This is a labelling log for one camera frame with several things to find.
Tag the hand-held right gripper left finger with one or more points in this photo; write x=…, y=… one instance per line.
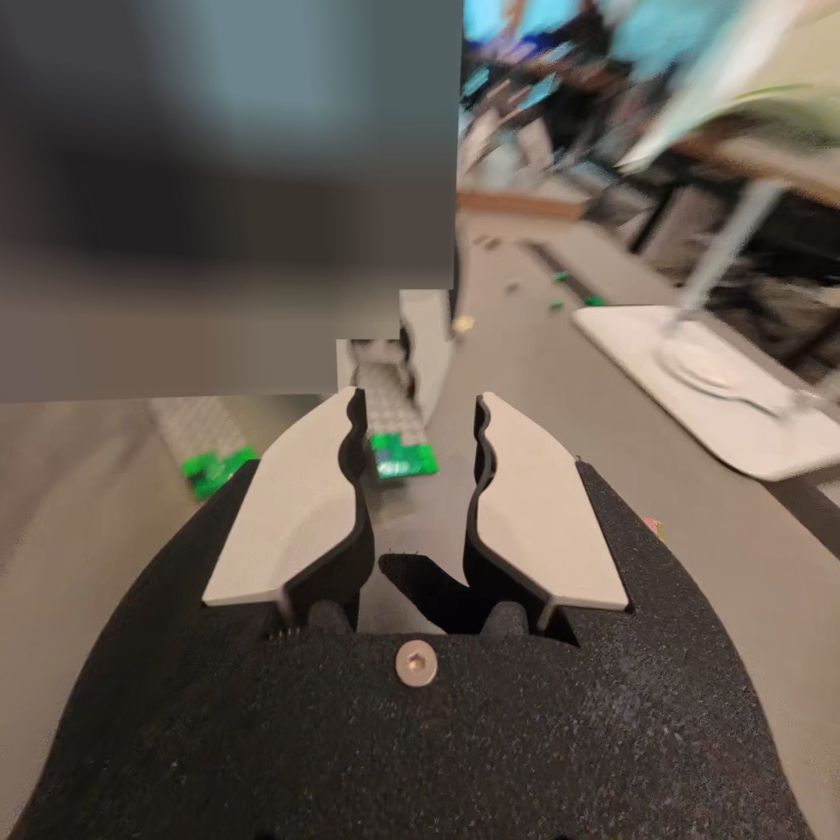
x=289, y=512

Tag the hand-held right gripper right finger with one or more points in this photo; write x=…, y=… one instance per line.
x=544, y=518

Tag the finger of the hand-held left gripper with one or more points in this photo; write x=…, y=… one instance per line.
x=346, y=367
x=433, y=354

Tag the grey green toy brick plate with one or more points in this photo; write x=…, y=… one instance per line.
x=394, y=426
x=203, y=439

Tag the grey desk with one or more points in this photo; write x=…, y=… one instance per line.
x=558, y=367

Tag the small beige toy piece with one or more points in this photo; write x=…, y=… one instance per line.
x=464, y=323

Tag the white mat with stand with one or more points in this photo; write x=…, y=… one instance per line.
x=709, y=367

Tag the pale instruction display screen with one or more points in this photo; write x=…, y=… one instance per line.
x=735, y=65

